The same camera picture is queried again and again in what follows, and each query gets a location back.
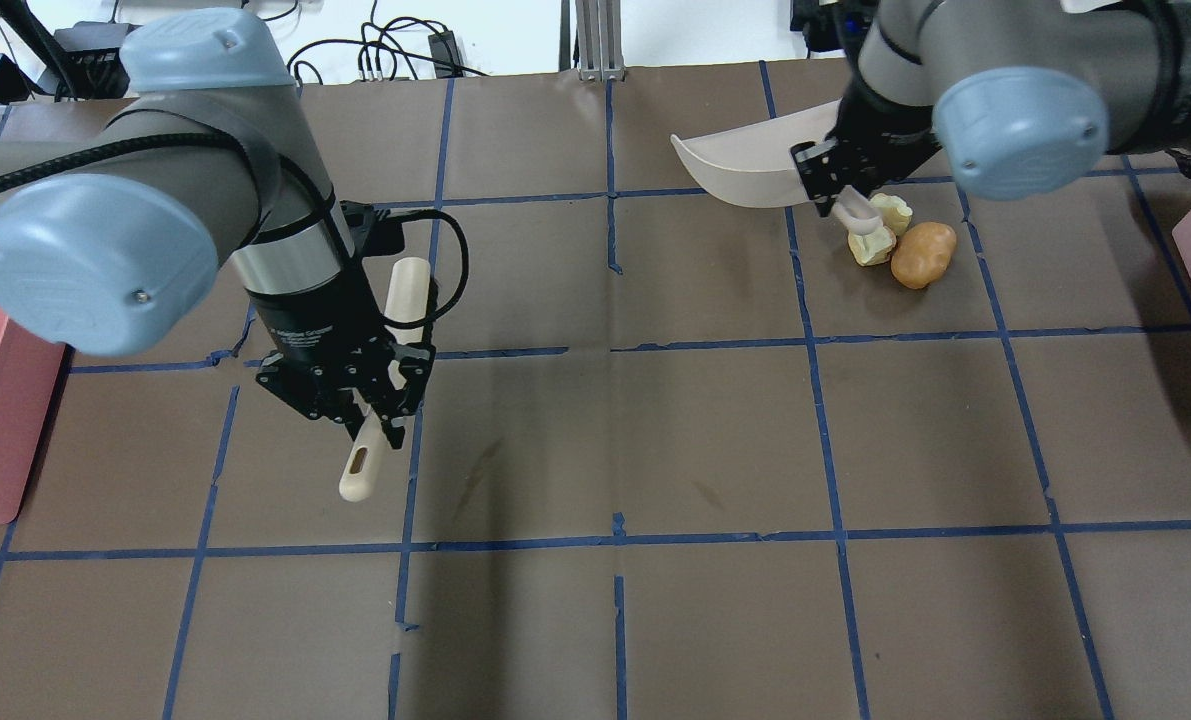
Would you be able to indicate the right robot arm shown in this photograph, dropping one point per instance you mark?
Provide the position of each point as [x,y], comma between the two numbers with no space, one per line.
[1022,97]

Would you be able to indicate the cream plastic dustpan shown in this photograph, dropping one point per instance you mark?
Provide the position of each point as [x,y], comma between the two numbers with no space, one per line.
[782,162]

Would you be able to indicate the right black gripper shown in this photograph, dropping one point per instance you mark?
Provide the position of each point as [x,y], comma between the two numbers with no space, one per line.
[880,133]

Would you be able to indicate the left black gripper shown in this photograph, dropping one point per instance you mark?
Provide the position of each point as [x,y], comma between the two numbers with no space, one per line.
[307,330]

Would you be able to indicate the black power adapter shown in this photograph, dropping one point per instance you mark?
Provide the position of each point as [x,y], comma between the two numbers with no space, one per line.
[444,52]

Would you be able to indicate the pale peeled potato chunk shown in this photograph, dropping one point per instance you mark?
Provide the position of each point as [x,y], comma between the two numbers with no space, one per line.
[872,249]

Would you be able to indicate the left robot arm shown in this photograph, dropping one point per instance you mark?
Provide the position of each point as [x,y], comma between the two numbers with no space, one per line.
[106,244]

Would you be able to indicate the brown potato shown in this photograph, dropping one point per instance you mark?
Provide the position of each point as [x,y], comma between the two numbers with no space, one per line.
[923,254]

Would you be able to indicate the aluminium frame post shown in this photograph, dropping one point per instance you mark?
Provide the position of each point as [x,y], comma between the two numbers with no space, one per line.
[599,41]

